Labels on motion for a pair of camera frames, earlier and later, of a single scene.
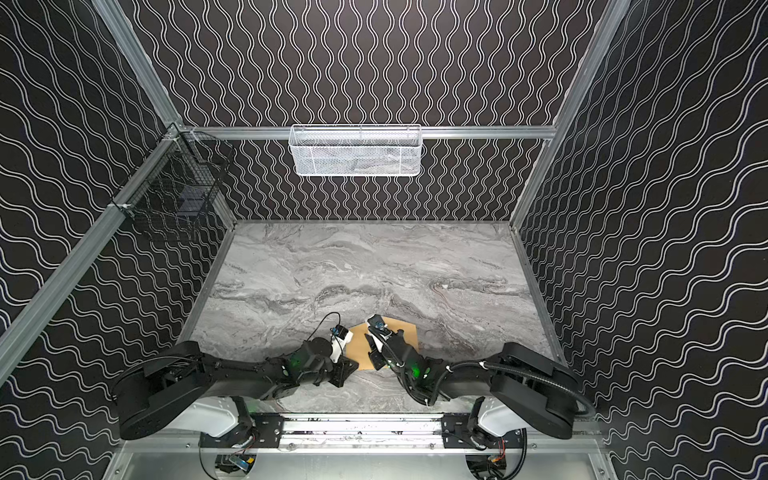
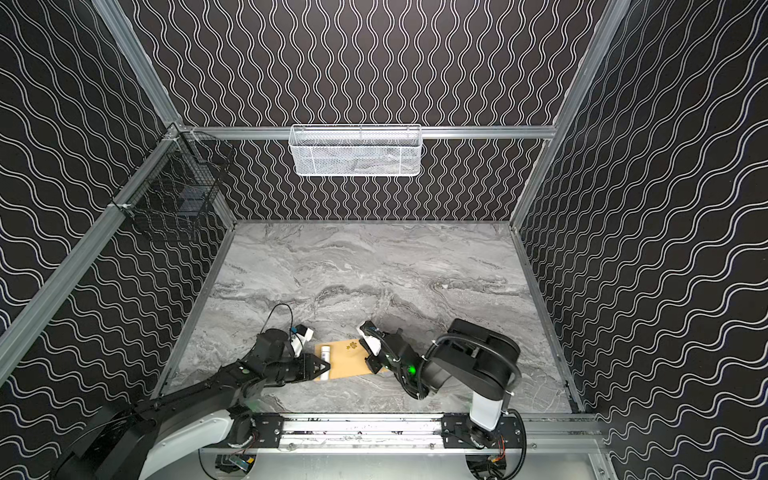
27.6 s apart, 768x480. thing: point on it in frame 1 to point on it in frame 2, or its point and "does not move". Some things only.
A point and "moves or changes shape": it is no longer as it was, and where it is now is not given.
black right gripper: (389, 346) does not move
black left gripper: (344, 369) to (303, 366)
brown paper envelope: (358, 348) moves or changes shape
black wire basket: (179, 178) does not move
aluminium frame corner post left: (127, 39) does not move
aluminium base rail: (370, 432) does not move
